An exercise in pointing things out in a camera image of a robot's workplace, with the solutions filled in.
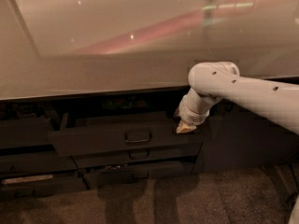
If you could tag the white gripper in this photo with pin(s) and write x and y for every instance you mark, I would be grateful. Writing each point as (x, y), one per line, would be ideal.
(192, 114)

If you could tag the dark drawer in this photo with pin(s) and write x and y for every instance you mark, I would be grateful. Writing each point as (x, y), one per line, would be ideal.
(24, 132)
(134, 173)
(137, 155)
(118, 133)
(42, 162)
(41, 188)

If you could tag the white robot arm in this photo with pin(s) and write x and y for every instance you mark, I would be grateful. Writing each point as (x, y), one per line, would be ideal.
(216, 82)

